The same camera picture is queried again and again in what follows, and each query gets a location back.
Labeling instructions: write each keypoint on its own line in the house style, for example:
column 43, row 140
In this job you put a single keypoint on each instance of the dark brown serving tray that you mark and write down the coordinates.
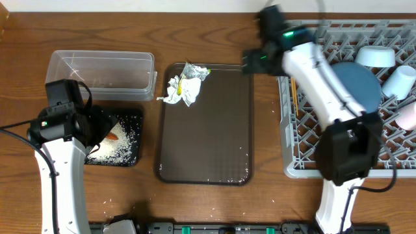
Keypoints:
column 211, row 141

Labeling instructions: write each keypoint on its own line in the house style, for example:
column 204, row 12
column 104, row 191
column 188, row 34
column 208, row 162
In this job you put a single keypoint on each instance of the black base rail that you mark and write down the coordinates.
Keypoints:
column 284, row 228

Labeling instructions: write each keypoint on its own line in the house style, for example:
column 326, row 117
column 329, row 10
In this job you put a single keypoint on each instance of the silver foil wrapper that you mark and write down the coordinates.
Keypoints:
column 191, row 71

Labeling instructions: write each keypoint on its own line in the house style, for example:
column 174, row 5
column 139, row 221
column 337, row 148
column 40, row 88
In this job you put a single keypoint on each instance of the black waste tray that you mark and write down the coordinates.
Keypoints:
column 131, row 120

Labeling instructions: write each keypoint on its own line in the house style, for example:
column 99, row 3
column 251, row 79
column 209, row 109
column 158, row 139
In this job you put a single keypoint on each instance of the light blue cup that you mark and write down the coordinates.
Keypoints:
column 399, row 83

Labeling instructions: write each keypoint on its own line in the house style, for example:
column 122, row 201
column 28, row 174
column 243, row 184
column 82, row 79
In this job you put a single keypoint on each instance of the pile of white rice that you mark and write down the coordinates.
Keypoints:
column 112, row 152

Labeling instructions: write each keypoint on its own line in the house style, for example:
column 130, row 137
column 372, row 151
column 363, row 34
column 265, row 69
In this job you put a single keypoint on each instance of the white pink cup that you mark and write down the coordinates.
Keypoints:
column 407, row 117

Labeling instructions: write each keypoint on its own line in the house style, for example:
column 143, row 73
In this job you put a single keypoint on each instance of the small light blue bowl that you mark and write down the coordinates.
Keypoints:
column 376, row 56

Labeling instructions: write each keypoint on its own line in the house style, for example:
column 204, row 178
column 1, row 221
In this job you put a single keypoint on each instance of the clear plastic bin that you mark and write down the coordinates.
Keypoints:
column 109, row 75

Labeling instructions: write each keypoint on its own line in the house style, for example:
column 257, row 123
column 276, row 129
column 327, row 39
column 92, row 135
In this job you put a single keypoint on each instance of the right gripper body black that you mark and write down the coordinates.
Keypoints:
column 264, row 61

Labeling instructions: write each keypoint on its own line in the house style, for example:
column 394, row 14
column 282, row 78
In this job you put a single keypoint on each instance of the orange carrot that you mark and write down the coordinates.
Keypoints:
column 111, row 136

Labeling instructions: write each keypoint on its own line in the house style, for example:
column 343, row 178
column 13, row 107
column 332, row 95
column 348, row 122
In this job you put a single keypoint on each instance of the white paper napkin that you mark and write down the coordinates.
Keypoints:
column 182, row 89

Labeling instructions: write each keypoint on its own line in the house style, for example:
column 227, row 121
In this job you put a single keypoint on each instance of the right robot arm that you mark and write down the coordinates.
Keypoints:
column 349, row 143

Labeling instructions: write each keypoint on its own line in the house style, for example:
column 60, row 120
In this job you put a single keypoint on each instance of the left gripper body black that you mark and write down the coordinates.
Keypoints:
column 98, row 125

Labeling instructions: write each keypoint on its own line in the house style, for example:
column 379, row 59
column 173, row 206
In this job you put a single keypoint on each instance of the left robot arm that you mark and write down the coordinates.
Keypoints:
column 63, row 136

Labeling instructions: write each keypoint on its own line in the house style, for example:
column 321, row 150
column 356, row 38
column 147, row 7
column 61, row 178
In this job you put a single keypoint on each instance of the grey dishwasher rack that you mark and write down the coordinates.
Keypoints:
column 341, row 40

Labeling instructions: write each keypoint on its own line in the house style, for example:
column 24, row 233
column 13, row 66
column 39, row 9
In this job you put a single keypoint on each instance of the large blue plate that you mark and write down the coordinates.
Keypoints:
column 361, row 83

